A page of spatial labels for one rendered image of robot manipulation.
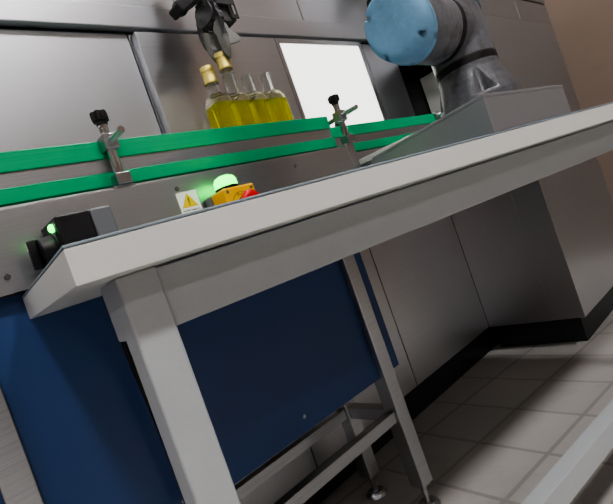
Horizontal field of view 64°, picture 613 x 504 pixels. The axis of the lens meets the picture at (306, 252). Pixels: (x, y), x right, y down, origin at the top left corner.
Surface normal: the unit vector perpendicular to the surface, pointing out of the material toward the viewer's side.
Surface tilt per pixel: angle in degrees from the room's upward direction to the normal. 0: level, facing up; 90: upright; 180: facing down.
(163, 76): 90
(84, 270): 90
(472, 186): 90
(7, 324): 90
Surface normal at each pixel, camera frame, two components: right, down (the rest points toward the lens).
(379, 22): -0.65, 0.35
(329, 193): 0.55, -0.18
